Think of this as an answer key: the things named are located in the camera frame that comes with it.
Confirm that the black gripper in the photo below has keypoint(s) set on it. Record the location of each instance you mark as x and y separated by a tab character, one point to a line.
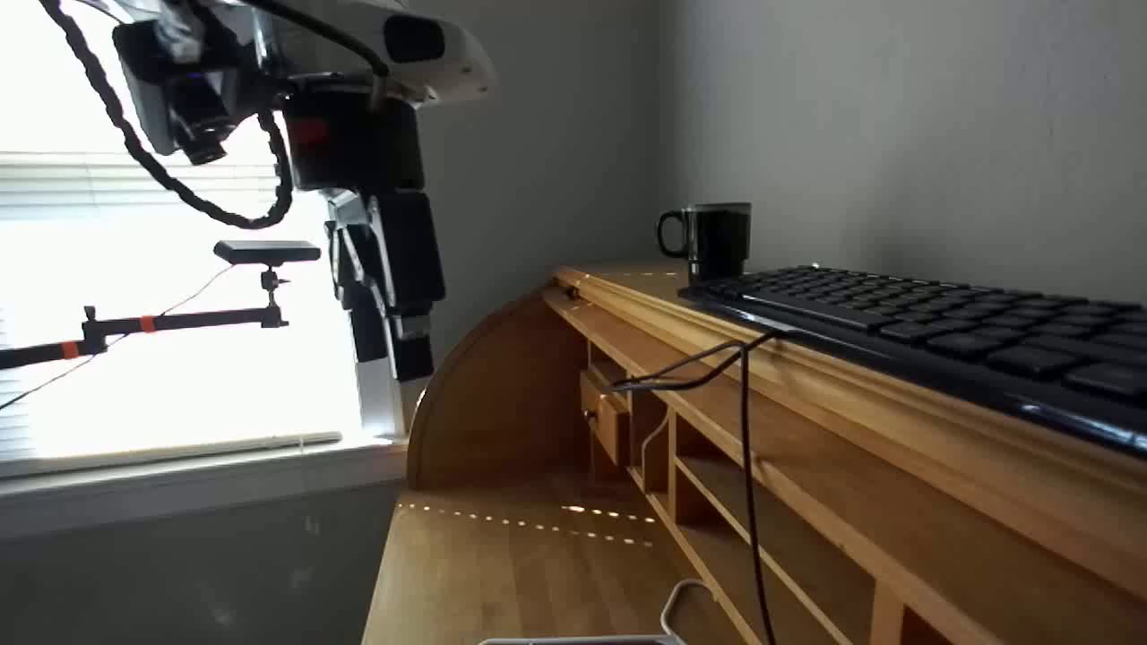
345	143

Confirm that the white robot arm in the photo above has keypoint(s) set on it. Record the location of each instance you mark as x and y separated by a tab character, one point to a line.
335	83

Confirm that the brown ceramic mug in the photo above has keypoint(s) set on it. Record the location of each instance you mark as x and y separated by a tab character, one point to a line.
708	239

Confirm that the wooden roll-top desk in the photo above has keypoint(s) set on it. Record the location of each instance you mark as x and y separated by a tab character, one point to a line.
606	457

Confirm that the black computer keyboard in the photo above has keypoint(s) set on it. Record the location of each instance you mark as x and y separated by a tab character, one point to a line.
1066	364

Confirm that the black camera on boom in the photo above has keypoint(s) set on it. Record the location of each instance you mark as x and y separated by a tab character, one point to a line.
262	251

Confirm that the white window frame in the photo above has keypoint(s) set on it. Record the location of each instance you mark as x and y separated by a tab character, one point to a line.
181	421

